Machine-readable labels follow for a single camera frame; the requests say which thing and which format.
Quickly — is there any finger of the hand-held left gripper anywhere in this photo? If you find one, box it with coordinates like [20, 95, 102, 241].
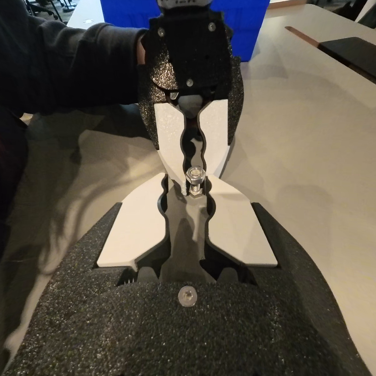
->
[154, 102, 188, 190]
[198, 99, 231, 178]

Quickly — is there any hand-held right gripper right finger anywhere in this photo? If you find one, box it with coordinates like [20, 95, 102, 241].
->
[201, 175, 278, 272]

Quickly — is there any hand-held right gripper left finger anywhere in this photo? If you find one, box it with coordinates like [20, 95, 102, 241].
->
[96, 173, 172, 272]

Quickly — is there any person's left forearm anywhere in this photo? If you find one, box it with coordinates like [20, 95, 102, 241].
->
[18, 22, 149, 116]

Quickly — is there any person's left hand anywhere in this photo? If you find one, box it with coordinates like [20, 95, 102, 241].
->
[136, 32, 147, 64]

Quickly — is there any blue plastic bin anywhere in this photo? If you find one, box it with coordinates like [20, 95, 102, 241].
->
[100, 0, 271, 63]

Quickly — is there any person's dark jacket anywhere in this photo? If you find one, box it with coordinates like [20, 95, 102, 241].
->
[0, 109, 30, 259]

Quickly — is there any black mat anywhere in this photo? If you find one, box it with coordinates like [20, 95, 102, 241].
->
[320, 38, 376, 78]

